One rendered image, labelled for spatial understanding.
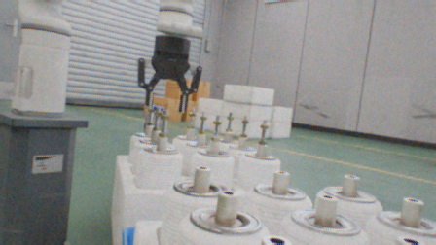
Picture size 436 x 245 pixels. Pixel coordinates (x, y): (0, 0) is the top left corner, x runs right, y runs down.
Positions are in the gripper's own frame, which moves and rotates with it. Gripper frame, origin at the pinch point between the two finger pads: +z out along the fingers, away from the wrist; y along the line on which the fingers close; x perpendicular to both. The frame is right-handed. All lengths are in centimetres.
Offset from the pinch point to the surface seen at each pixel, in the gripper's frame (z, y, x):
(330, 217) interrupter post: 8.9, -10.6, 43.8
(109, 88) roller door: 3, -13, -571
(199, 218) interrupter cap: 9.7, 3.7, 41.7
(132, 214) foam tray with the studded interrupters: 21.3, 5.8, 7.8
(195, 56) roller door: -84, -184, -658
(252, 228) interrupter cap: 9.6, -0.7, 44.9
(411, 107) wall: -20, -431, -325
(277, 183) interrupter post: 8.4, -10.8, 31.7
